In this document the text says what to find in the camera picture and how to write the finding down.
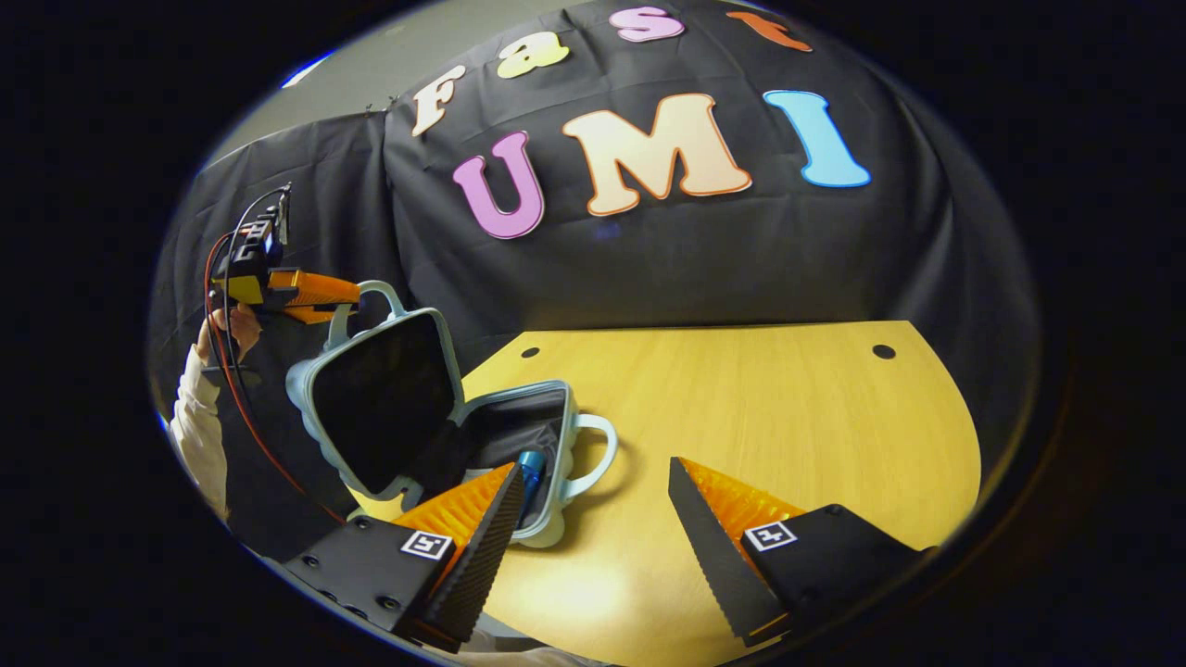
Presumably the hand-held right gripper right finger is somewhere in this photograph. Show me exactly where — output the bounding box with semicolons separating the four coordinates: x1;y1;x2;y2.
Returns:
667;456;932;648

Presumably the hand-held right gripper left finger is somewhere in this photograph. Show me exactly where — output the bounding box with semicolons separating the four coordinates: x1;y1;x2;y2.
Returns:
283;461;527;654

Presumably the blue capped clear bottle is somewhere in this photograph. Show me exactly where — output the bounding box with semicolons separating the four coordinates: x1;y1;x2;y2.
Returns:
517;450;549;522

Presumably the light blue suitcase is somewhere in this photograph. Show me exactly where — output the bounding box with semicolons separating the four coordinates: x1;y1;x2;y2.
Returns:
285;280;619;549

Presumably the ceiling light strip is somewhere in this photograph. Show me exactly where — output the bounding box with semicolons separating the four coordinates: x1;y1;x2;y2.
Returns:
281;51;334;91

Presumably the black cable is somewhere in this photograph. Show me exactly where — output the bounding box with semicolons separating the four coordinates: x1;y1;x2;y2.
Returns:
221;183;294;401

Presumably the red cable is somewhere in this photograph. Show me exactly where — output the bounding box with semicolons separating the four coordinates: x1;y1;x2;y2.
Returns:
203;230;346;525

